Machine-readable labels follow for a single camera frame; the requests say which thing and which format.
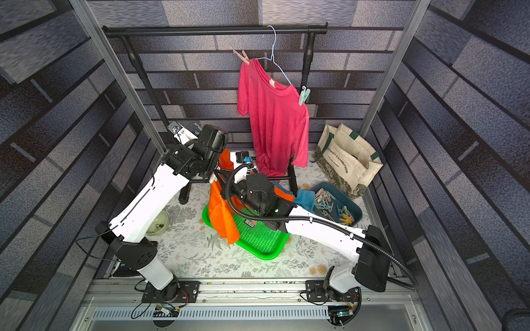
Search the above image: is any light blue wire hanger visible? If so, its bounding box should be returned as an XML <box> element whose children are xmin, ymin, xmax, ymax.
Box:
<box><xmin>257</xmin><ymin>25</ymin><xmax>292</xmax><ymax>85</ymax></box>

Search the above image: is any cream canvas tote bag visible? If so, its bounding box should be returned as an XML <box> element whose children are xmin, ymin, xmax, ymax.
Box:
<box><xmin>314</xmin><ymin>124</ymin><xmax>383</xmax><ymax>199</ymax></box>

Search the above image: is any floral table cloth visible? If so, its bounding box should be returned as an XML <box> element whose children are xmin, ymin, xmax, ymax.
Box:
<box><xmin>149</xmin><ymin>183</ymin><xmax>349</xmax><ymax>279</ymax></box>

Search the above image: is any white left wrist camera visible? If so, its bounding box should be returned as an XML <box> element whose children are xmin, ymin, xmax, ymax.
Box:
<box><xmin>167</xmin><ymin>121</ymin><xmax>197</xmax><ymax>144</ymax></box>

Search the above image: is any teal clothespin tray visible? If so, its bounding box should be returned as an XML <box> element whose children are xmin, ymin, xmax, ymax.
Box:
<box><xmin>311</xmin><ymin>182</ymin><xmax>363</xmax><ymax>227</ymax></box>

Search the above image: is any pink t-shirt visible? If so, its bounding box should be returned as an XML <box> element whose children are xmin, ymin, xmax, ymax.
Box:
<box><xmin>237</xmin><ymin>59</ymin><xmax>310</xmax><ymax>177</ymax></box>

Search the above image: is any black clothes rack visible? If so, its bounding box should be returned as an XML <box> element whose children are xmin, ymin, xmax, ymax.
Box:
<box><xmin>102</xmin><ymin>22</ymin><xmax>328</xmax><ymax>205</ymax></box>

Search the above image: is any dusty pink clothespin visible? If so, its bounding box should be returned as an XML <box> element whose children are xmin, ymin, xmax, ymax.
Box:
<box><xmin>233</xmin><ymin>50</ymin><xmax>250</xmax><ymax>65</ymax></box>

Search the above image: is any blue t-shirt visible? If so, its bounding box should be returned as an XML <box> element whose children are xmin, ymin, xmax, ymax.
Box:
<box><xmin>272</xmin><ymin>181</ymin><xmax>316</xmax><ymax>212</ymax></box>

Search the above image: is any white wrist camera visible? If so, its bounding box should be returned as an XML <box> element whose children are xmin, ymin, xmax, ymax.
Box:
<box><xmin>230</xmin><ymin>150</ymin><xmax>259</xmax><ymax>183</ymax></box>
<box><xmin>167</xmin><ymin>121</ymin><xmax>197</xmax><ymax>144</ymax></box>

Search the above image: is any black corrugated cable conduit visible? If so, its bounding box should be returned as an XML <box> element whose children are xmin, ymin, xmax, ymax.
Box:
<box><xmin>221</xmin><ymin>163</ymin><xmax>417</xmax><ymax>286</ymax></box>

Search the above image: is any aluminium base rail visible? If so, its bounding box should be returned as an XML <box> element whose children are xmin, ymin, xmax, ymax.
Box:
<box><xmin>73</xmin><ymin>279</ymin><xmax>426</xmax><ymax>330</ymax></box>

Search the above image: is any mint green clothespin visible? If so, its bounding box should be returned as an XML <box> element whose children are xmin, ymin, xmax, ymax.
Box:
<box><xmin>298</xmin><ymin>86</ymin><xmax>311</xmax><ymax>106</ymax></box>

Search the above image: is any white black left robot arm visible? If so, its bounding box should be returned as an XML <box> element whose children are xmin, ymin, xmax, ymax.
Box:
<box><xmin>96</xmin><ymin>122</ymin><xmax>229</xmax><ymax>291</ymax></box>

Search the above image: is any light green bowl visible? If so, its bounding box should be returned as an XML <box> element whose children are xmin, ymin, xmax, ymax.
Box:
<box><xmin>146</xmin><ymin>210</ymin><xmax>170</xmax><ymax>236</ymax></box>

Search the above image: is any orange t-shirt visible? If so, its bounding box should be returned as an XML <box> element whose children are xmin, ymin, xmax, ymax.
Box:
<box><xmin>208</xmin><ymin>149</ymin><xmax>295</xmax><ymax>245</ymax></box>

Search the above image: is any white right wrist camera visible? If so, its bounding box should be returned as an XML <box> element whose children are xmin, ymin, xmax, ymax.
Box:
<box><xmin>230</xmin><ymin>150</ymin><xmax>259</xmax><ymax>183</ymax></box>

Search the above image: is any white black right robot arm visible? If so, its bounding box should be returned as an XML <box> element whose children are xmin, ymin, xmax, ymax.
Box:
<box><xmin>229</xmin><ymin>174</ymin><xmax>391</xmax><ymax>293</ymax></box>

